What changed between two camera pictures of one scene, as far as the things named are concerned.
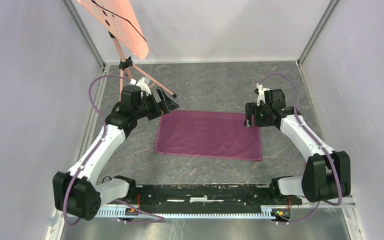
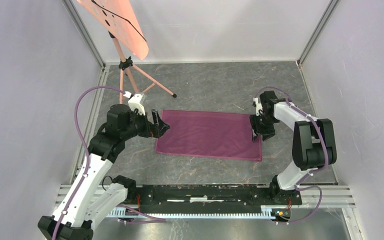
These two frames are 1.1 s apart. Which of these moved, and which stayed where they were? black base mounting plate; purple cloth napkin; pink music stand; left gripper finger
Moved: left gripper finger
Stayed: black base mounting plate; purple cloth napkin; pink music stand
